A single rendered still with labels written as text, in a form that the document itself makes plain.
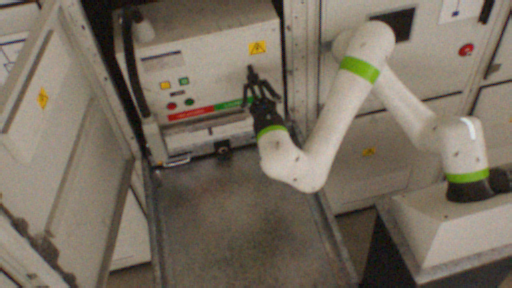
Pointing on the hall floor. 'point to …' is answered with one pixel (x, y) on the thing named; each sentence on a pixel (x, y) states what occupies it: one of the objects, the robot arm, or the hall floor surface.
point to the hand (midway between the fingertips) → (252, 75)
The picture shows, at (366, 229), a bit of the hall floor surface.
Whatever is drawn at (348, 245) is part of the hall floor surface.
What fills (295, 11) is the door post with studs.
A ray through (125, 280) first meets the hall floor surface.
